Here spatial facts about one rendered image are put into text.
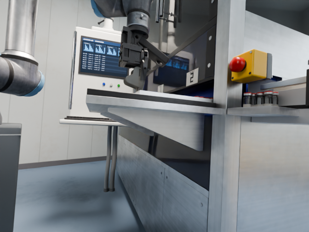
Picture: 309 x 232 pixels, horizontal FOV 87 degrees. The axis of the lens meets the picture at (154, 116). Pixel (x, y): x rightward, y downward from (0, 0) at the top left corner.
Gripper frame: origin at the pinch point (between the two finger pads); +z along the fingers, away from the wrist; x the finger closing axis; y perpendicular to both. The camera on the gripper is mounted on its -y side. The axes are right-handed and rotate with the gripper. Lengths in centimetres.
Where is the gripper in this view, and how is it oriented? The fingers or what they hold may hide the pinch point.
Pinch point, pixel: (140, 93)
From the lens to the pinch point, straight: 54.1
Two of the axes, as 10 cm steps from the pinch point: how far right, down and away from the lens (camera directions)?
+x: 3.6, -0.1, -9.3
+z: -0.6, 10.0, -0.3
